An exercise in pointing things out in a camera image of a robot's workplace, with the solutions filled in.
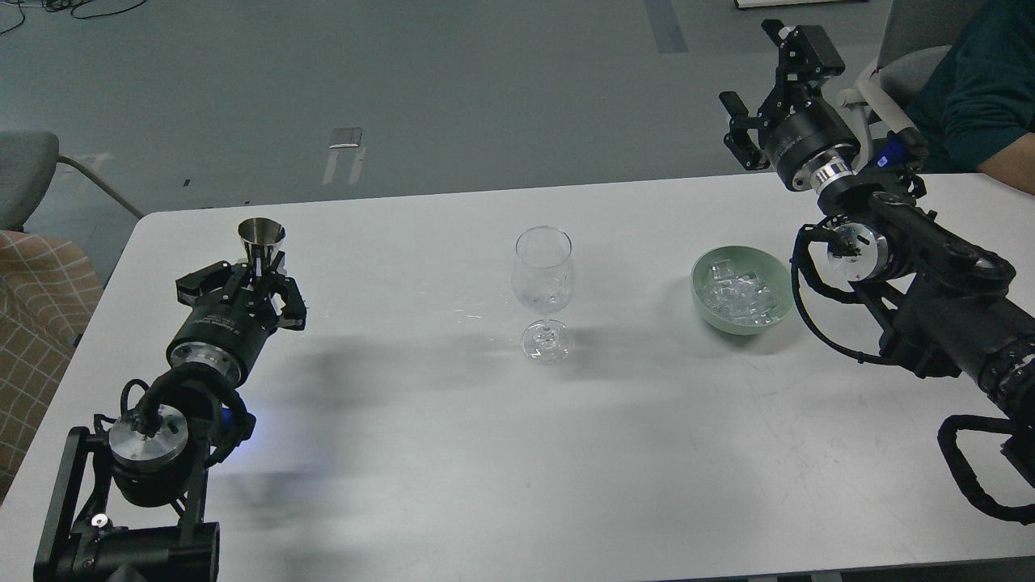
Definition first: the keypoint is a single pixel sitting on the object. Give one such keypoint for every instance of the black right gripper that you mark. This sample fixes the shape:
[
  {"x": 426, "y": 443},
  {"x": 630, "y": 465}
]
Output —
[{"x": 796, "y": 131}]

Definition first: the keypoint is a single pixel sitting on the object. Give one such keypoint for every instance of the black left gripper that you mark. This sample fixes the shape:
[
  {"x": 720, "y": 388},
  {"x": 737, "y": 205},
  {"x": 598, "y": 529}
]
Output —
[{"x": 228, "y": 326}]

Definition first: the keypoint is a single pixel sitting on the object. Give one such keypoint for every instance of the steel double jigger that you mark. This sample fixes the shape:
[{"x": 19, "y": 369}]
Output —
[{"x": 262, "y": 239}]

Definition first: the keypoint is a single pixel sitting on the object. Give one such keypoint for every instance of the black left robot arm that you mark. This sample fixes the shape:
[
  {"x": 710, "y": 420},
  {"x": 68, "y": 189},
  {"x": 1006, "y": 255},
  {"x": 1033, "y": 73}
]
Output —
[{"x": 129, "y": 498}]

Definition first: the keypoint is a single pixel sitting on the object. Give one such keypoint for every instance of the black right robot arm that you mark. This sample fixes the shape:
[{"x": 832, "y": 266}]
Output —
[{"x": 941, "y": 301}]

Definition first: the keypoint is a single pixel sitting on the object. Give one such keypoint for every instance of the pile of ice cubes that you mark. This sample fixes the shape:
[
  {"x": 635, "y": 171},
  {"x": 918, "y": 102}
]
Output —
[{"x": 743, "y": 298}]

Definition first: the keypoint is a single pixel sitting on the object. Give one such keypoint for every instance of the clear wine glass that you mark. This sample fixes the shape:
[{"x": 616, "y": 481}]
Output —
[{"x": 543, "y": 281}]

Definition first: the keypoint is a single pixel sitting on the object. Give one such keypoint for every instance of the white office chair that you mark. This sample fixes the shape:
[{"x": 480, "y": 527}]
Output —
[{"x": 917, "y": 37}]

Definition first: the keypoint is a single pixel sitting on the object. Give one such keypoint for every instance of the green ceramic bowl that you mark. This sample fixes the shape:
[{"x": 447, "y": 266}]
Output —
[{"x": 746, "y": 258}]

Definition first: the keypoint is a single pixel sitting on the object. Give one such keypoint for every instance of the checkered orange cushion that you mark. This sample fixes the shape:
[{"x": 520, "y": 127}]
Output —
[{"x": 49, "y": 291}]

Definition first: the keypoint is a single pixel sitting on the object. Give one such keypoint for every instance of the person in dark sweater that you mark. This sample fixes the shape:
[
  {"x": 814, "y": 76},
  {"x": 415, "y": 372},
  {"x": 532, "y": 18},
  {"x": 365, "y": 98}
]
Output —
[{"x": 977, "y": 109}]

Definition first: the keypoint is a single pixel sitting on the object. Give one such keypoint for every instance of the grey chair at left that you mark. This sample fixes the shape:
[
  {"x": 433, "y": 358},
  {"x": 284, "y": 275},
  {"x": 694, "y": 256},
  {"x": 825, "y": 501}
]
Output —
[{"x": 29, "y": 160}]

